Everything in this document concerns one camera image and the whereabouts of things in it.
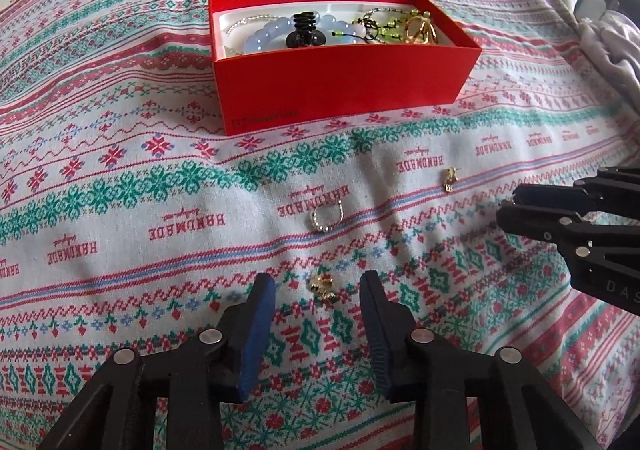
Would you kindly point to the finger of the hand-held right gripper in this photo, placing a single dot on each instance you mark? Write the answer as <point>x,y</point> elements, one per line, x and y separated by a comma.
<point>600,195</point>
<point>600,260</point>

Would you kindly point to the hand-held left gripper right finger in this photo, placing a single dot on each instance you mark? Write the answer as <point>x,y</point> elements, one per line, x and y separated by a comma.
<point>377,335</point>

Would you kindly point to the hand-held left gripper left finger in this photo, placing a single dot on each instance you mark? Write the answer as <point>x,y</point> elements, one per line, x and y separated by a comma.
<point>257,330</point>

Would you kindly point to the gold star earring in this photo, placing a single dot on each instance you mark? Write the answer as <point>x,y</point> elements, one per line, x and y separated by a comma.
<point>322,286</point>

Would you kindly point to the small gold earring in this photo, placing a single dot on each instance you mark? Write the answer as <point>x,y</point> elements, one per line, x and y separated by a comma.
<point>448,179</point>

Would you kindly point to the gold hoop earrings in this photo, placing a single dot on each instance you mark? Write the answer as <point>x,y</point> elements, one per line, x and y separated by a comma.
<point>420,30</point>

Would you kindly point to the red cardboard box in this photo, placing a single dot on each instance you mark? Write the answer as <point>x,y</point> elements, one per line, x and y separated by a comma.
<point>345,85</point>

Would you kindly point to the black hair claw clip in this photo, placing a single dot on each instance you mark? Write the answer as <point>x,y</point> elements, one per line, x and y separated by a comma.
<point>302,30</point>

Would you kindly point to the grey crumpled cloth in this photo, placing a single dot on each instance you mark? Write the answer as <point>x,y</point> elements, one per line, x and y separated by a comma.
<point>612,60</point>

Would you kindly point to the red green patterned cloth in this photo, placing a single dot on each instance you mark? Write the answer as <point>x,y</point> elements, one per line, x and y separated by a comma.
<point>150,230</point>

